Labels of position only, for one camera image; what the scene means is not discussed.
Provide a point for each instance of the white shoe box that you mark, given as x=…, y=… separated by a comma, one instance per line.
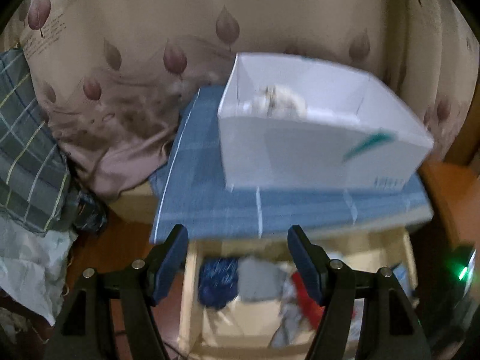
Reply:
x=300, y=150

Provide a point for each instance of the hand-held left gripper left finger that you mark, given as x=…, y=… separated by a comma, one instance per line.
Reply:
x=170, y=266

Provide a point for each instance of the beige cardboard box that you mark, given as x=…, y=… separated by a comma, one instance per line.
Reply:
x=135, y=204

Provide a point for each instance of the blue checked cloth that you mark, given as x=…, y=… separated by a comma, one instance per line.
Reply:
x=225, y=210

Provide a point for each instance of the red underwear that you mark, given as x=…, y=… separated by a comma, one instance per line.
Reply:
x=309, y=313

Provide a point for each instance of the light blue underwear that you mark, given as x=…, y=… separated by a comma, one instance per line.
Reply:
x=402, y=275

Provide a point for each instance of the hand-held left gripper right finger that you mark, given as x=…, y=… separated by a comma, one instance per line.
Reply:
x=305, y=266

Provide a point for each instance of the blue patterned underwear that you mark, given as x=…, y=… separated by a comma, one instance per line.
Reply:
x=219, y=281

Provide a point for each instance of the leaf print beige curtain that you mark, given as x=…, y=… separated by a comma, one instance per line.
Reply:
x=131, y=26

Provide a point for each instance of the light grey underwear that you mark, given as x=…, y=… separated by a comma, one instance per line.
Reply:
x=258, y=281

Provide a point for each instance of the white crumpled sheet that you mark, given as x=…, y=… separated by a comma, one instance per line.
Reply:
x=26, y=262

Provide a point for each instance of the plaid blanket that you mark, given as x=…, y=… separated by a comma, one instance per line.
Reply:
x=26, y=150

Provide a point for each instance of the dark blue packet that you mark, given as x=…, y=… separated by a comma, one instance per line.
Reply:
x=88, y=212

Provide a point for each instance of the grey fronted wooden drawer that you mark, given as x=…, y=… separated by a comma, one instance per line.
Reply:
x=240, y=326

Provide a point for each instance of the grey white underwear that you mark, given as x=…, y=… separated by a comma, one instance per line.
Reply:
x=290, y=320

